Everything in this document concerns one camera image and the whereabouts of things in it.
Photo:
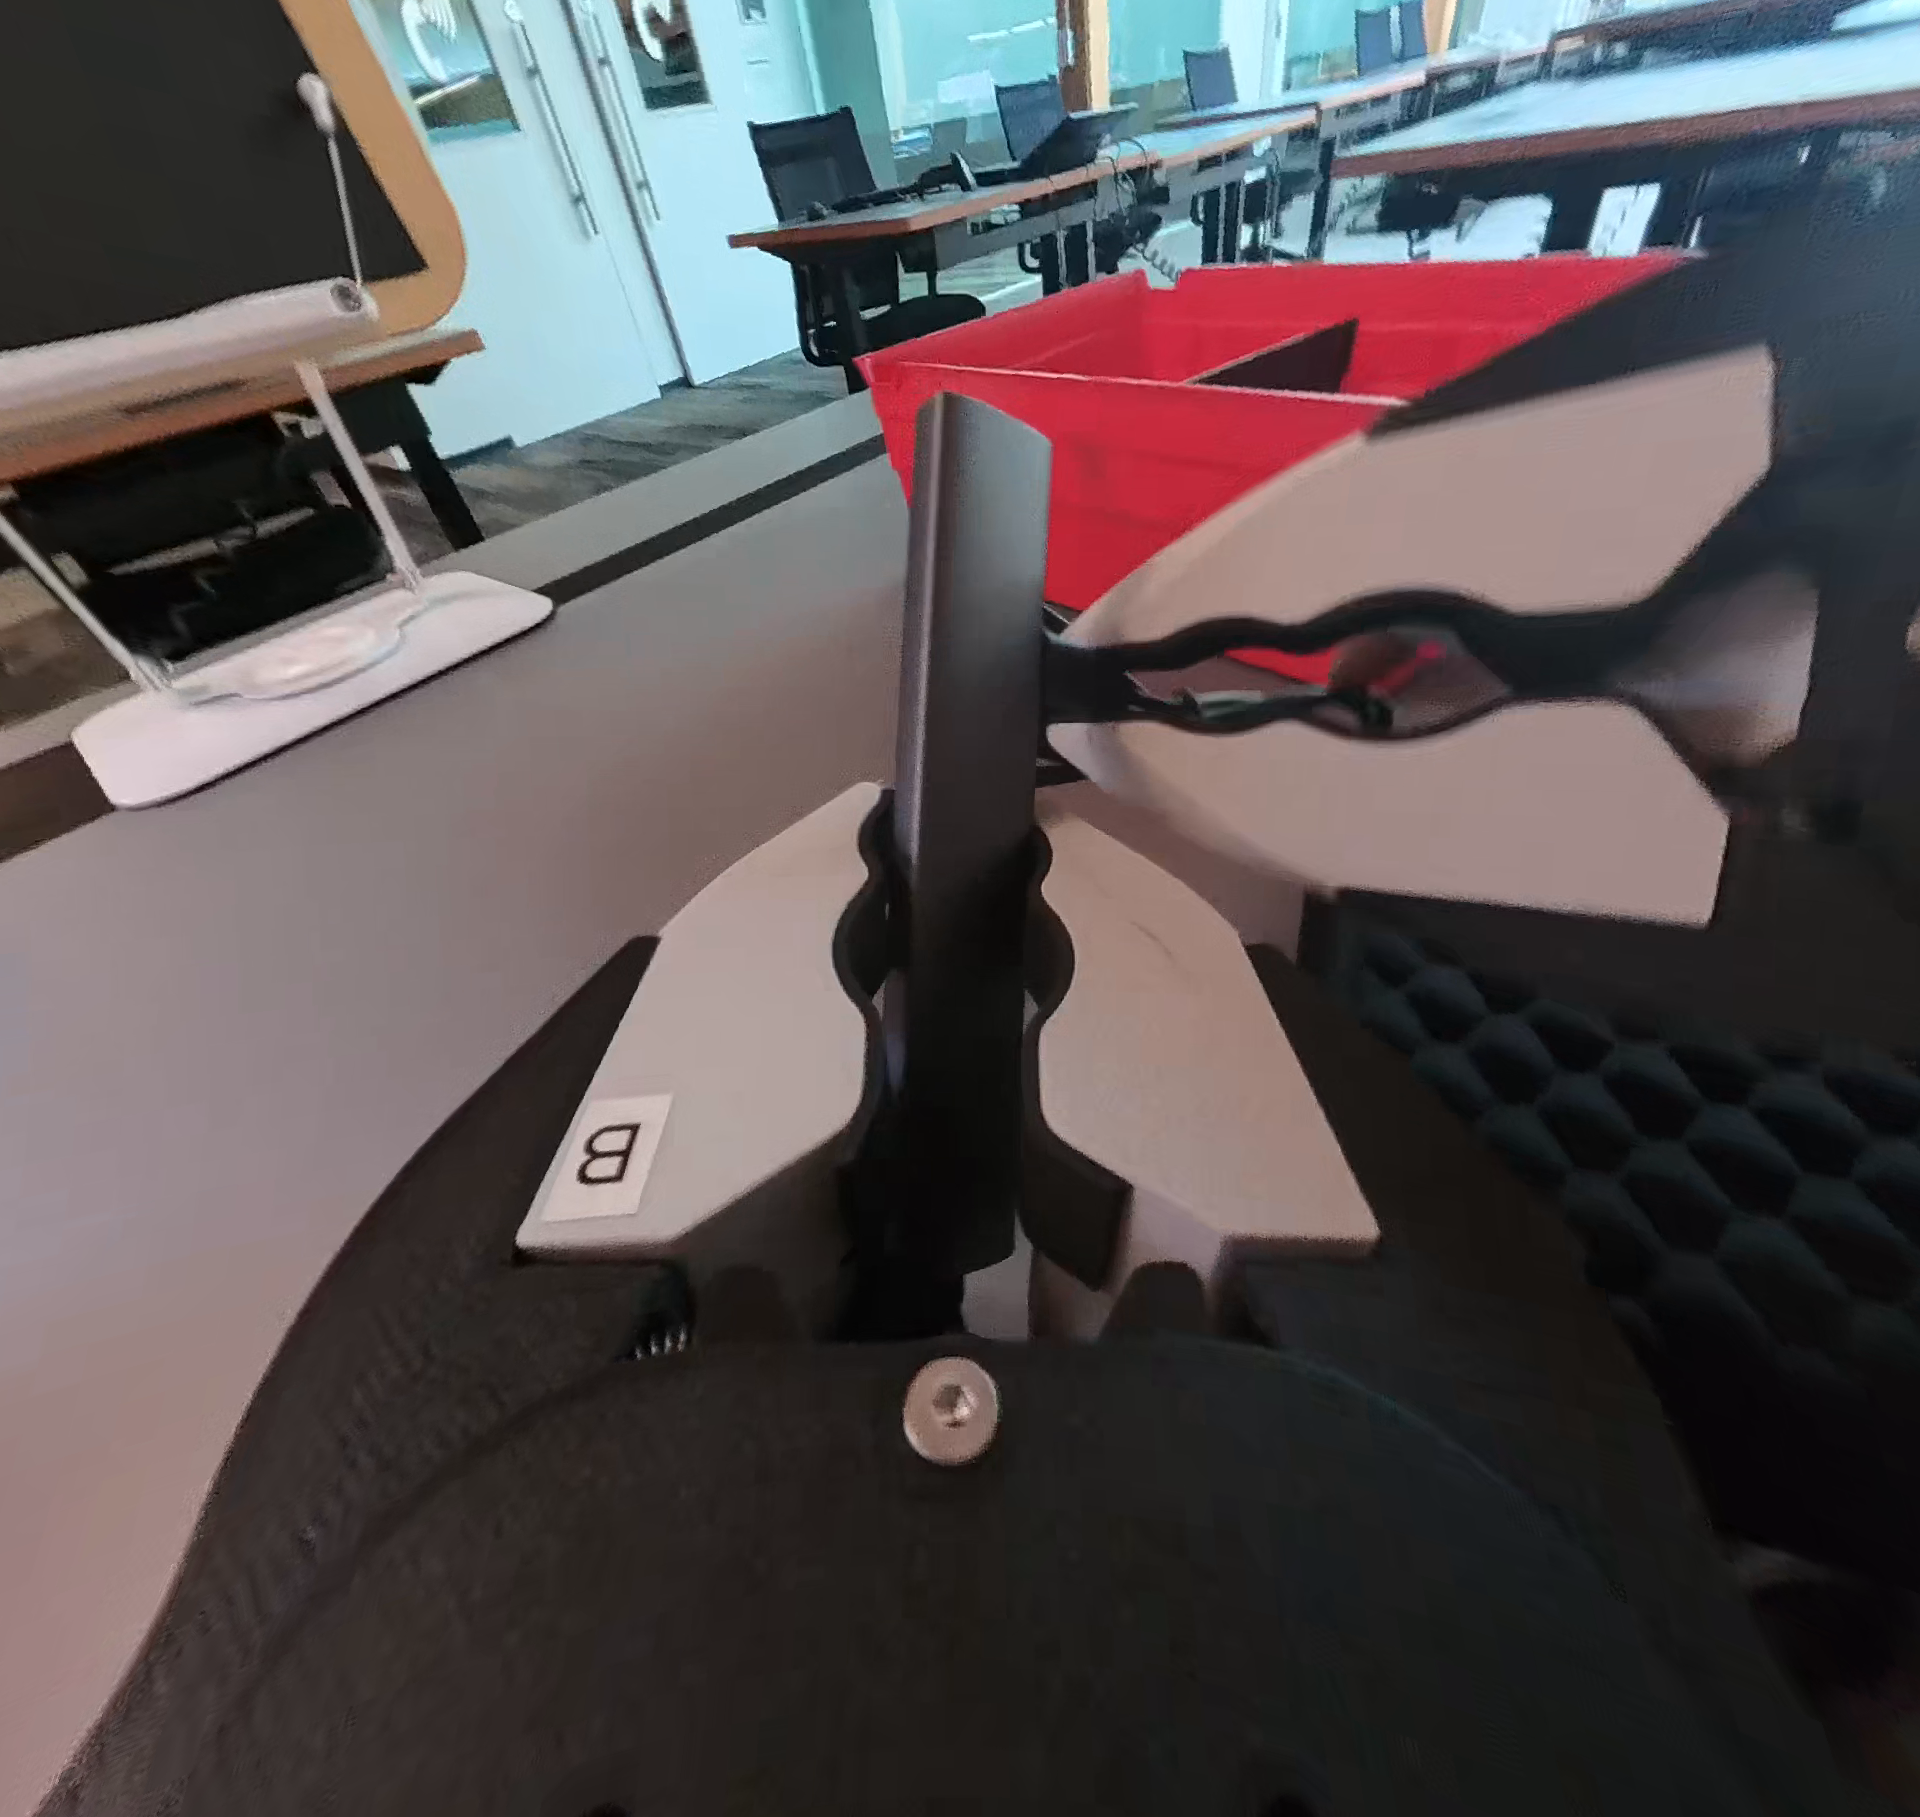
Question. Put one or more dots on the black bin divider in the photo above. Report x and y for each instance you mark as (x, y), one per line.
(1289, 360)

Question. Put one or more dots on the grey usb hub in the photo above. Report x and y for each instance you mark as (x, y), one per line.
(967, 648)

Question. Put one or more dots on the red plastic bin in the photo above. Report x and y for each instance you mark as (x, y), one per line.
(1050, 348)

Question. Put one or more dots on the white tabletop stand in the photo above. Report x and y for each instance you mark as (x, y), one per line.
(375, 648)

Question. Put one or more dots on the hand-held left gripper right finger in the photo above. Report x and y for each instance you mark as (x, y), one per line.
(1185, 1084)

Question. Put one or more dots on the row of wooden top desks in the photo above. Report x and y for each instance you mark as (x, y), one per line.
(1575, 122)

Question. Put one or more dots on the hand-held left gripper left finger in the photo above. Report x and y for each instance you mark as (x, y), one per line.
(720, 1037)

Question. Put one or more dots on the black honeycomb cushion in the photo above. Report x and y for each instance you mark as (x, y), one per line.
(1726, 1174)

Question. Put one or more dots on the black office chair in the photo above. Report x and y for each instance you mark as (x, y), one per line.
(816, 168)

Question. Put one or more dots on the white double door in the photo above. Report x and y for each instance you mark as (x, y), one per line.
(479, 287)

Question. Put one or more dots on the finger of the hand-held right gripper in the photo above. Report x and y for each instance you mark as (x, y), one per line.
(1423, 819)
(1499, 498)

